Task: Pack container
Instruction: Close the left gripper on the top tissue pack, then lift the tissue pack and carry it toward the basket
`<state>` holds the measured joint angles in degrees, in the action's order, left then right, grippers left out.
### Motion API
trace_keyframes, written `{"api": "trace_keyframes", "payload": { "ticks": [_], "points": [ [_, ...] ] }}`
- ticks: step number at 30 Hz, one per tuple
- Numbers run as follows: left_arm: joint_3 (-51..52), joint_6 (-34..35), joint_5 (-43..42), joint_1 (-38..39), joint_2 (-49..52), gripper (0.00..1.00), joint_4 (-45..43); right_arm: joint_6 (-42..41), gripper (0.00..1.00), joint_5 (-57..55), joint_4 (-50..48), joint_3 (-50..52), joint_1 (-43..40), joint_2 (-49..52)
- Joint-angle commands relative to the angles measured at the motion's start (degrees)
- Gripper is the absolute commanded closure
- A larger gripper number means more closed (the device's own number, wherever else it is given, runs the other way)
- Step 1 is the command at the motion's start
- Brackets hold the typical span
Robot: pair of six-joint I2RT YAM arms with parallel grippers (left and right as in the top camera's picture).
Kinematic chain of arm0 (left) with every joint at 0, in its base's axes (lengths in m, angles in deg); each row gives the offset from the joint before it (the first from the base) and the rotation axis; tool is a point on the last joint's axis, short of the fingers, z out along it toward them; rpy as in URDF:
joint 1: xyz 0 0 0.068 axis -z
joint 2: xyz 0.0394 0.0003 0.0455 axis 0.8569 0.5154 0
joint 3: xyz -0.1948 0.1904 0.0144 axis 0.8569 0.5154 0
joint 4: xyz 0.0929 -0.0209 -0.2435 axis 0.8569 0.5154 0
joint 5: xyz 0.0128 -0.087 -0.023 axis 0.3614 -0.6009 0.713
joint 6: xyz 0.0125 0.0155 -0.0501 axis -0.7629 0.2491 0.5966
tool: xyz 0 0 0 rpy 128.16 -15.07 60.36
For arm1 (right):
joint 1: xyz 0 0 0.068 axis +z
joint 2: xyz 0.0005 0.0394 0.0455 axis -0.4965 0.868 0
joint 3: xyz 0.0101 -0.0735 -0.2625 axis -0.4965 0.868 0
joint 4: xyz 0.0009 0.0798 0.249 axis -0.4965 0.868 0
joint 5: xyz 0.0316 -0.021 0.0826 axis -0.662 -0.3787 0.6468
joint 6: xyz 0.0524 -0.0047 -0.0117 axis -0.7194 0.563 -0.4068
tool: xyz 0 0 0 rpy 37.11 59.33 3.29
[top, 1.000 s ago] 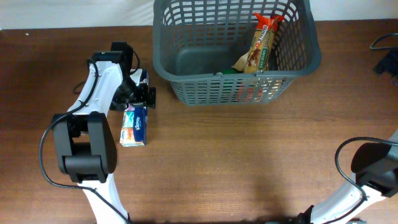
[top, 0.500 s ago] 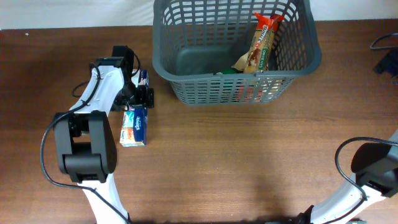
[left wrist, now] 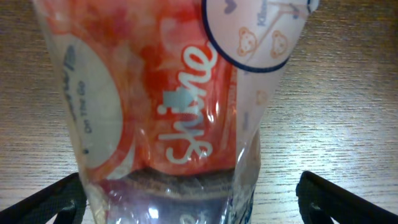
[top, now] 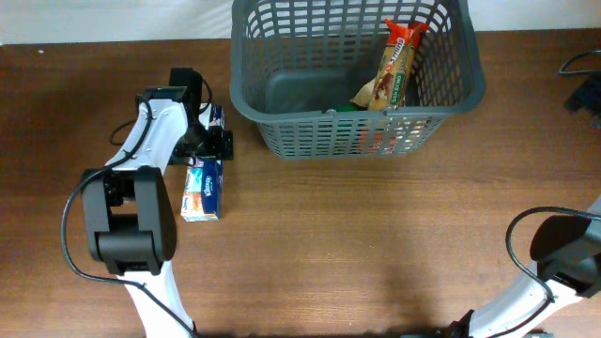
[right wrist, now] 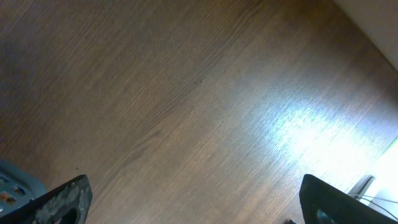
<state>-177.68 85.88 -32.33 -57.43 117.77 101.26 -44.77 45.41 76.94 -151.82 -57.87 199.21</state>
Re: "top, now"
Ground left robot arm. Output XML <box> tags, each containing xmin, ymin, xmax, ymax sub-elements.
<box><xmin>74</xmin><ymin>68</ymin><xmax>234</xmax><ymax>337</ymax></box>

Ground brown paper bag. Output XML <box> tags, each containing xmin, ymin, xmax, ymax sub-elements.
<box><xmin>350</xmin><ymin>79</ymin><xmax>376</xmax><ymax>108</ymax></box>

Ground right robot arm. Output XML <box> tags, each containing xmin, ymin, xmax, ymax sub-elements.
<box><xmin>444</xmin><ymin>200</ymin><xmax>600</xmax><ymax>337</ymax></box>

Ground green lidded small jar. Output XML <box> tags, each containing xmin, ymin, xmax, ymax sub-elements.
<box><xmin>334</xmin><ymin>103</ymin><xmax>360</xmax><ymax>112</ymax></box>

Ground San Remo spaghetti packet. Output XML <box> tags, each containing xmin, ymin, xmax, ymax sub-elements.
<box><xmin>367</xmin><ymin>19</ymin><xmax>429</xmax><ymax>111</ymax></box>

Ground grey plastic shopping basket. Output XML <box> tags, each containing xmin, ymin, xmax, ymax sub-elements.
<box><xmin>230</xmin><ymin>0</ymin><xmax>485</xmax><ymax>159</ymax></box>

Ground Kleenex tissue multipack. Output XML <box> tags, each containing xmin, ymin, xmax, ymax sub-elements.
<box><xmin>180</xmin><ymin>103</ymin><xmax>224</xmax><ymax>223</ymax></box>

